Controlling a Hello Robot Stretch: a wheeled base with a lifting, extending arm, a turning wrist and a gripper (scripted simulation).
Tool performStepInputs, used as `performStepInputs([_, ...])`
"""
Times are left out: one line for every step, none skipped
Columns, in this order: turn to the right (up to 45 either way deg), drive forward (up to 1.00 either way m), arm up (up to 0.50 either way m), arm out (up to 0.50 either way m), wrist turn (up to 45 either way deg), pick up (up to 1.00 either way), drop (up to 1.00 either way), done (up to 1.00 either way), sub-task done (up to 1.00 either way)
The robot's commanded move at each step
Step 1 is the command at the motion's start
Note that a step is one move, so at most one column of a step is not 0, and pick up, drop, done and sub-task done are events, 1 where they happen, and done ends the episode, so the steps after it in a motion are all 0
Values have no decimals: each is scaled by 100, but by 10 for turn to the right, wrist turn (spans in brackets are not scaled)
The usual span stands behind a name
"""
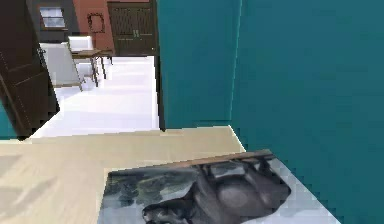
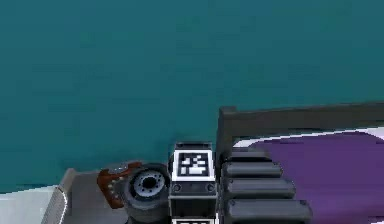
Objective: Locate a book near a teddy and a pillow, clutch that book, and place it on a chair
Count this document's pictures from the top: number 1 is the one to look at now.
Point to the white chair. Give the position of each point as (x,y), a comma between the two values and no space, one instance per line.
(81,43)
(61,66)

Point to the dark brown double door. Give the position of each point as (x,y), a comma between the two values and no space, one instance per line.
(133,28)

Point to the brown wooden table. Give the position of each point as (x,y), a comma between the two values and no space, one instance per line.
(90,55)

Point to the window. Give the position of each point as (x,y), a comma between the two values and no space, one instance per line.
(52,17)

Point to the dark brown room door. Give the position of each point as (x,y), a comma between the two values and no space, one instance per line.
(23,73)

